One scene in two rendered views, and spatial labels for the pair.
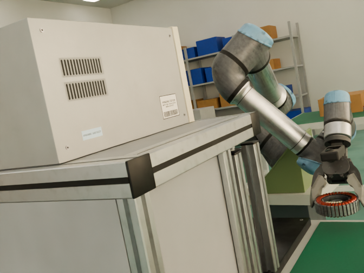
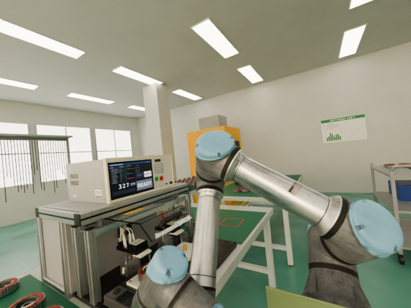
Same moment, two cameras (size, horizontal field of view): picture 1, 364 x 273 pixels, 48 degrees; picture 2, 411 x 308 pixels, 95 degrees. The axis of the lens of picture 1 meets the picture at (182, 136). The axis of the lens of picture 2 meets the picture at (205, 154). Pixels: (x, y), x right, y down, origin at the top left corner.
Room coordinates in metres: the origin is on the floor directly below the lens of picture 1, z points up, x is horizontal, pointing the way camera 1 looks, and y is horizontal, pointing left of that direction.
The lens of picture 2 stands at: (1.34, -0.87, 1.29)
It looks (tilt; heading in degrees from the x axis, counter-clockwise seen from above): 1 degrees up; 90
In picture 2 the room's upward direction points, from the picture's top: 6 degrees counter-clockwise
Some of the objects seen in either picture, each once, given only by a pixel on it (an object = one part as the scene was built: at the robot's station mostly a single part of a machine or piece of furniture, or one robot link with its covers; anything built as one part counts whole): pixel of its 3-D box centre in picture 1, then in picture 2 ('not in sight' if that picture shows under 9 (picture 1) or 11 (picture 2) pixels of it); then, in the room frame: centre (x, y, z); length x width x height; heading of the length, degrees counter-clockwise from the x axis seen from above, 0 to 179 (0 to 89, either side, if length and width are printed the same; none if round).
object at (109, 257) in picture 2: not in sight; (134, 227); (0.89, 0.21, 0.92); 0.66 x 0.01 x 0.30; 58
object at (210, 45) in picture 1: (211, 46); not in sight; (7.89, -0.86, 1.92); 0.42 x 0.42 x 0.28; 60
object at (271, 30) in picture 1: (263, 34); not in sight; (7.36, -1.74, 1.90); 0.40 x 0.36 x 0.24; 150
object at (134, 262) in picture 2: not in sight; (130, 265); (0.92, 0.05, 0.80); 0.07 x 0.05 x 0.06; 58
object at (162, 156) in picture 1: (65, 158); (124, 197); (0.84, 0.24, 1.09); 0.68 x 0.44 x 0.05; 58
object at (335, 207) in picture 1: (336, 203); not in sight; (1.07, -0.37, 0.82); 0.11 x 0.11 x 0.04
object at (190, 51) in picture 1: (193, 53); not in sight; (8.10, -0.52, 1.88); 0.42 x 0.28 x 0.20; 148
